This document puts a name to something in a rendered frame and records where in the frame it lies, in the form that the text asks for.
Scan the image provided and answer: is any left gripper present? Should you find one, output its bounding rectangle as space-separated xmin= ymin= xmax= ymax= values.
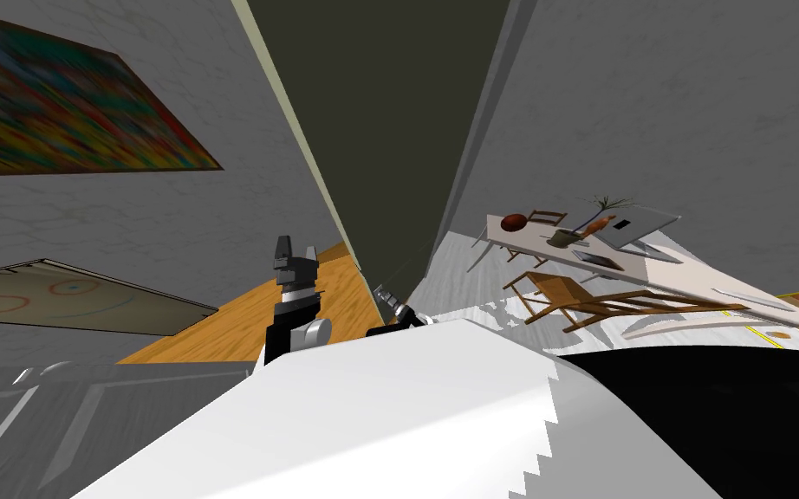
xmin=272 ymin=235 xmax=322 ymax=295

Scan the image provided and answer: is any dark olive door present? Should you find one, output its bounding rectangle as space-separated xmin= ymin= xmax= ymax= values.
xmin=245 ymin=0 xmax=513 ymax=287

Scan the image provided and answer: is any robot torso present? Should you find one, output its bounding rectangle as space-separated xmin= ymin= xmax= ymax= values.
xmin=69 ymin=283 xmax=723 ymax=499

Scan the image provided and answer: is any beige picture with circles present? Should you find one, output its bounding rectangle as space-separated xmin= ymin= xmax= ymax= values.
xmin=0 ymin=257 xmax=220 ymax=338

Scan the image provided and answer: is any wooden slatted chair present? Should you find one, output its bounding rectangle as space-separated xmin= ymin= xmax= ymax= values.
xmin=504 ymin=209 xmax=570 ymax=270
xmin=502 ymin=269 xmax=749 ymax=334

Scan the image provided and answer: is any colourful abstract painting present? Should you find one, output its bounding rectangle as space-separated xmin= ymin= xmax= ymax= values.
xmin=0 ymin=5 xmax=225 ymax=178

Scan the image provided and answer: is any grey panelled door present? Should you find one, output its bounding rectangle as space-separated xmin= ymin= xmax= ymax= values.
xmin=0 ymin=359 xmax=257 ymax=499

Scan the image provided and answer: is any white table with items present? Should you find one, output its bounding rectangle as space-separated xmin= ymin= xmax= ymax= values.
xmin=467 ymin=195 xmax=799 ymax=342

